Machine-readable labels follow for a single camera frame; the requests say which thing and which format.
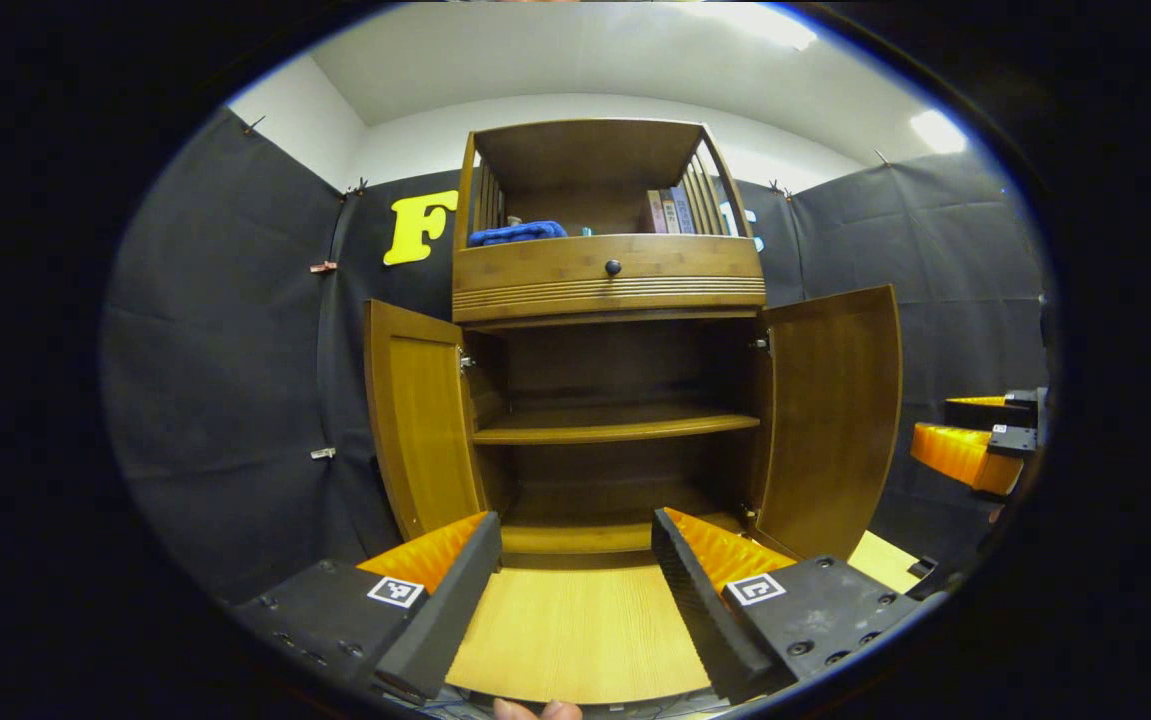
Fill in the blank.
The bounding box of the blue cloth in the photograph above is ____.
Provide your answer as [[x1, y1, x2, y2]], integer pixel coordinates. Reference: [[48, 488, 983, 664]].
[[467, 220, 569, 248]]

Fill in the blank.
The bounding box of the wooden inner cabinet shelf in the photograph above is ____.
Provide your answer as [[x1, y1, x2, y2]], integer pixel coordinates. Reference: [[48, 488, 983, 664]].
[[472, 404, 762, 446]]

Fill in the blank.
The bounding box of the wooden shoe cabinet door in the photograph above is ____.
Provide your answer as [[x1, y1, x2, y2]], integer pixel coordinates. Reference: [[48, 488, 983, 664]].
[[363, 298, 489, 542], [747, 284, 904, 562]]

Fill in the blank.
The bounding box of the wooden double-door shoe cabinet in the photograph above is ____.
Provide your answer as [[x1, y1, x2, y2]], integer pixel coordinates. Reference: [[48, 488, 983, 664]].
[[363, 118, 904, 571]]

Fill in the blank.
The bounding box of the small ceiling light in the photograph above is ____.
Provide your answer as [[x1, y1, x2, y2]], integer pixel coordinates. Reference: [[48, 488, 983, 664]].
[[909, 108, 970, 157]]

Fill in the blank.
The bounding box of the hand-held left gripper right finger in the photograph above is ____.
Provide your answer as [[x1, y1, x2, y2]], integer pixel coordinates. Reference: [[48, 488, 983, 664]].
[[651, 507, 921, 704]]

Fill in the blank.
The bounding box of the black backdrop cloth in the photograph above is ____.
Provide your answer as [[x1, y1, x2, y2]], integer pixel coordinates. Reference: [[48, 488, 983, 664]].
[[100, 105, 1052, 603]]

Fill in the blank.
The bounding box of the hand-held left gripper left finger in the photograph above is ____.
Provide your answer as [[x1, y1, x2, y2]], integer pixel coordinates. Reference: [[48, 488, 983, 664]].
[[230, 511, 503, 701]]

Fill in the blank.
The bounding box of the large ceiling light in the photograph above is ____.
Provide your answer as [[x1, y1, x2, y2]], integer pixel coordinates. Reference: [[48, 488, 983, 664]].
[[675, 0, 818, 53]]

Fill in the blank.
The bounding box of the wooden cabinet drawer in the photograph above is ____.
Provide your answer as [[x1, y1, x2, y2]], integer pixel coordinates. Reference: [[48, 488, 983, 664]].
[[452, 234, 767, 323]]

